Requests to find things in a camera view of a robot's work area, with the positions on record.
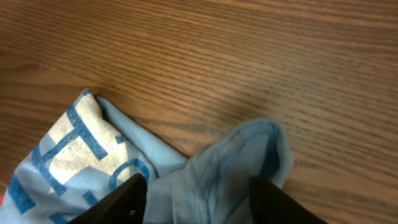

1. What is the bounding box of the light blue printed t-shirt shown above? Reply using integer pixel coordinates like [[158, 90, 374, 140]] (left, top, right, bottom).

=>
[[1, 90, 294, 223]]

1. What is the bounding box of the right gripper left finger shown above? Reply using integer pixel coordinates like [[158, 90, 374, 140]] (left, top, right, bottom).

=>
[[69, 174, 147, 224]]

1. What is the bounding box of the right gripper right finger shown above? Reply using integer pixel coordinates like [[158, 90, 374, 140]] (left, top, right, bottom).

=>
[[249, 176, 326, 224]]

